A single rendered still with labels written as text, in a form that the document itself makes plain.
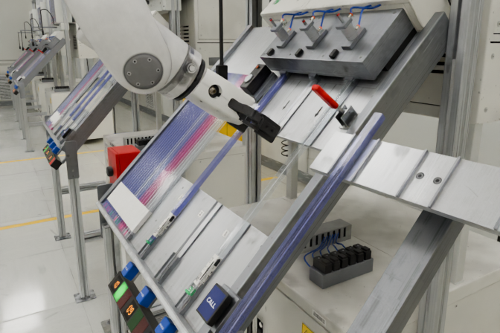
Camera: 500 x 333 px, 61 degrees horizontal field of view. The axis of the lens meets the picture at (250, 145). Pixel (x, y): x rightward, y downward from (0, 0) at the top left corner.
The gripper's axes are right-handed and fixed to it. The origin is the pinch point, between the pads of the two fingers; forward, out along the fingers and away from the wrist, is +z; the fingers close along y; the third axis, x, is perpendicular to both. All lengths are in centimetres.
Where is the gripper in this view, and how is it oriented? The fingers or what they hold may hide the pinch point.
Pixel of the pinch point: (257, 127)
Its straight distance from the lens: 73.4
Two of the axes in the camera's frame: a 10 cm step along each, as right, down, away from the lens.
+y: -5.1, -2.0, 8.4
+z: 7.0, 4.7, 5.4
